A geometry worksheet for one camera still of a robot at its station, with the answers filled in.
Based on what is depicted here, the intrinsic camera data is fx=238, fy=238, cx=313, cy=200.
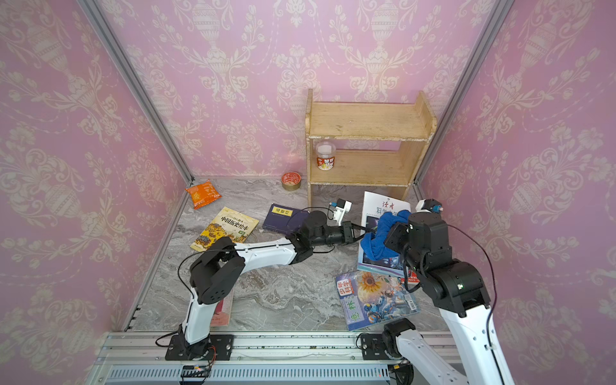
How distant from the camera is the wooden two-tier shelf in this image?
0.76m

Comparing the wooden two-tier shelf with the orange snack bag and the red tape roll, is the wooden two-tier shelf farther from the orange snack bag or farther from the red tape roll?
the orange snack bag

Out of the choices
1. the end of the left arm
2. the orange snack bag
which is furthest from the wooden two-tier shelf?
the orange snack bag

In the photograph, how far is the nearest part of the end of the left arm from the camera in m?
0.67

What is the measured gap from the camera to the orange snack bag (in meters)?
1.11

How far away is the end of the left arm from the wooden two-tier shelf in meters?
0.24
